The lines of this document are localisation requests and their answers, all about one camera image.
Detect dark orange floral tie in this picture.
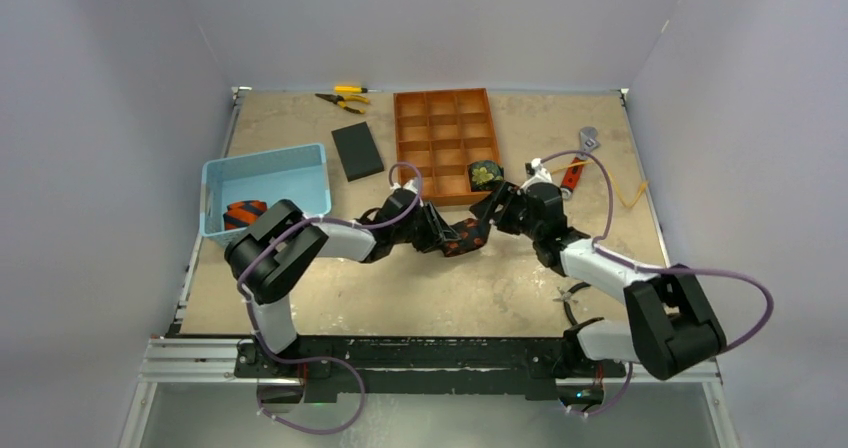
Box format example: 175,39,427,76
441,218,491,257

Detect light blue plastic basket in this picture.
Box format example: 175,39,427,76
199,143,332,247

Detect yellow handled pliers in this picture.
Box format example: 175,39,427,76
315,93,371,115

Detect yellow cable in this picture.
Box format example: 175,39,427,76
549,161,654,210

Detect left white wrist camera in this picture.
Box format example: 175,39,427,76
391,177,423,200

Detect black handled pliers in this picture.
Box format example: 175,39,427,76
554,282,591,326

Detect black foam block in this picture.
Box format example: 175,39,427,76
331,122,385,182

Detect orange navy striped tie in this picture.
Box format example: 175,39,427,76
222,200,268,231

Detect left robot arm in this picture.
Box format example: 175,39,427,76
224,188,463,377

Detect aluminium frame rail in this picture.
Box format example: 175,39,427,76
138,338,722,385

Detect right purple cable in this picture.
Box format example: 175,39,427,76
533,149,775,420

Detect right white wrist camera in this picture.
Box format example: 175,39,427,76
520,158,553,190

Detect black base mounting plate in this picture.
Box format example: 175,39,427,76
234,335,626,403

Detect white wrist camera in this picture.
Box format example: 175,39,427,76
520,158,553,190
391,177,423,200

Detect rolled yellow floral tie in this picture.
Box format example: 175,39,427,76
467,159,504,192

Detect yellow handled screwdriver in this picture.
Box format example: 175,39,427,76
334,85,381,94

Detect red handled adjustable wrench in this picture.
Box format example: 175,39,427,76
560,126,600,200

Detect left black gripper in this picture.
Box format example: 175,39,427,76
392,201,458,253

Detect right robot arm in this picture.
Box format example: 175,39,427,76
469,182,727,380

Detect orange wooden compartment tray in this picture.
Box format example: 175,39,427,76
393,88,501,206

